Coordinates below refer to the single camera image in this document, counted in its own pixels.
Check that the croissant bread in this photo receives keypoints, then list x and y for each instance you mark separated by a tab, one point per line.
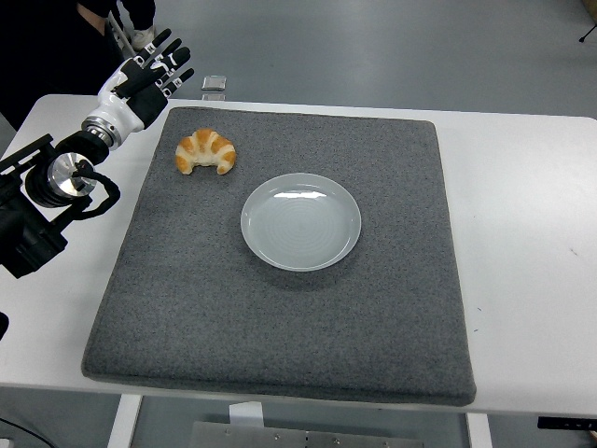
205	147

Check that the black bar under table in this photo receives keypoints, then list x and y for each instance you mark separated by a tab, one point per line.
566	423

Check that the white table leg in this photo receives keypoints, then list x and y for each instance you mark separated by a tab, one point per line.
123	422
479	431

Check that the white tape strip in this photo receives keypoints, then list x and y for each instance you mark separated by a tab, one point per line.
245	414

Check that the grey wheeled chair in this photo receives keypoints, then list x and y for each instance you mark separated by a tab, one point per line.
119	33

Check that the clear floor box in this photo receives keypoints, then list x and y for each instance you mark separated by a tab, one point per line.
214	82
213	97

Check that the black tripod foot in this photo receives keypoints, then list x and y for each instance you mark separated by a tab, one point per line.
588	33

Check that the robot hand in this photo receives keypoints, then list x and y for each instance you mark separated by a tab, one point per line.
119	109

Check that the grey felt mat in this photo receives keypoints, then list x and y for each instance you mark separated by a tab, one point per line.
280	317

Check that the person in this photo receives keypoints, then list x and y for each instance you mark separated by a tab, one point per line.
46	46

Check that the pale grey round plate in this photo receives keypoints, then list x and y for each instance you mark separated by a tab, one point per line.
301	221

